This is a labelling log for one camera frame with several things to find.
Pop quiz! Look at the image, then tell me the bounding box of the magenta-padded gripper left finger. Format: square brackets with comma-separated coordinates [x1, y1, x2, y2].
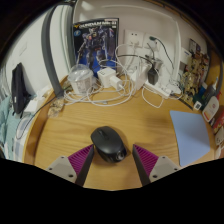
[44, 143, 95, 188]

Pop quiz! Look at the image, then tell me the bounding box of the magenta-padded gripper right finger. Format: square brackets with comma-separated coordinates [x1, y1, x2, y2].
[131, 143, 181, 187]

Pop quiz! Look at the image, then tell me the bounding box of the black computer mouse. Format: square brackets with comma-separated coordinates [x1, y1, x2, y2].
[90, 125, 128, 164]

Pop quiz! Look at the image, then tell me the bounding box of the light blue mouse pad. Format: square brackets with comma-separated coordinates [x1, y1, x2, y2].
[169, 110, 212, 168]

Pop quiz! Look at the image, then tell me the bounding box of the small clear plastic packet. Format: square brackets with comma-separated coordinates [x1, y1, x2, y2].
[48, 99, 65, 118]

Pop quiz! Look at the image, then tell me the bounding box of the small white desk clock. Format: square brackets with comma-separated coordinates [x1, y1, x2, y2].
[193, 100, 203, 112]

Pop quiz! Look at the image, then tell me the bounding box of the white power strip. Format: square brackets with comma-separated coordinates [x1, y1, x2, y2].
[143, 79, 172, 100]

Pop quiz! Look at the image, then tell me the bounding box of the red snack packet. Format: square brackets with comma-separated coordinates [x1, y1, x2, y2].
[213, 111, 224, 134]

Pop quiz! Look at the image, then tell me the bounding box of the white red-capped lotion bottle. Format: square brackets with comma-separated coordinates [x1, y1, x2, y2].
[201, 94, 221, 123]

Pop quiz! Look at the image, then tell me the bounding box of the clear plastic lidded cup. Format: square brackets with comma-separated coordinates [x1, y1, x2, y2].
[67, 64, 96, 96]

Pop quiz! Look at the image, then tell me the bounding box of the black power adapter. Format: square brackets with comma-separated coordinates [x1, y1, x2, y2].
[147, 66, 160, 86]

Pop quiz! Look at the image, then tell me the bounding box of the brown brick-built tree figure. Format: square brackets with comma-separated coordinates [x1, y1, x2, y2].
[179, 53, 205, 105]

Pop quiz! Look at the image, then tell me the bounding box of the robot model kit box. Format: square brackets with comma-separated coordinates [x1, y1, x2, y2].
[72, 18, 120, 70]

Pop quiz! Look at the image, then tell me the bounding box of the white charging cable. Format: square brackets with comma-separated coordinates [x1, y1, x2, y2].
[63, 43, 142, 108]

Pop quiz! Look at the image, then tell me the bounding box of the grey metal bed post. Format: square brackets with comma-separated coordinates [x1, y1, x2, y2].
[41, 3, 76, 100]

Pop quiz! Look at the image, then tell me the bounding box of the white wall-mounted box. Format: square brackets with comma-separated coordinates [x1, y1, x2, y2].
[179, 46, 195, 66]

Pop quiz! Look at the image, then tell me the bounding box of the black power cable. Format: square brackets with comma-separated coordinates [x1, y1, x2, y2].
[148, 35, 175, 71]

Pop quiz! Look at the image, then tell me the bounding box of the white wall socket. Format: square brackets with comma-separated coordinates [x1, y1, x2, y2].
[123, 29, 145, 48]
[143, 32, 160, 52]

